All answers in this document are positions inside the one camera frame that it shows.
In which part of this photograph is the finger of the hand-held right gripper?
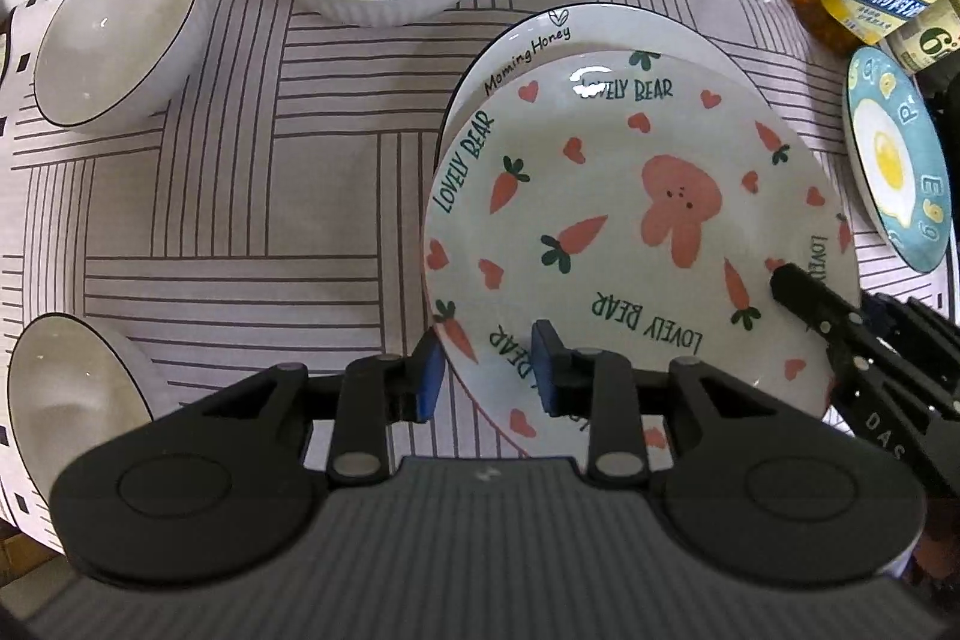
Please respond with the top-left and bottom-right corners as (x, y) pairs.
(769, 263), (893, 352)

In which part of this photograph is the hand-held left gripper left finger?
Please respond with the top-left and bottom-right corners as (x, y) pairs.
(187, 331), (449, 488)

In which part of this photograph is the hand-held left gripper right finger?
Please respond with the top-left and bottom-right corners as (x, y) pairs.
(529, 319), (760, 488)

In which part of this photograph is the blue fried egg print plate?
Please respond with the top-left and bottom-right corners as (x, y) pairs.
(841, 45), (953, 273)

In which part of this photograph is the carrot and rabbit print plate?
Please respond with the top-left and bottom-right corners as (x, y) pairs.
(421, 50), (860, 461)

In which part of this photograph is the striped table mat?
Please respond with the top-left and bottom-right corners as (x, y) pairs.
(0, 0), (960, 540)

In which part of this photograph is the clear bottle with white label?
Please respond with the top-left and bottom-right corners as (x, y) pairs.
(885, 0), (960, 80)

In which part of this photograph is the white plate with black rim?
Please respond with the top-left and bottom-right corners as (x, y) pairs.
(435, 2), (760, 161)

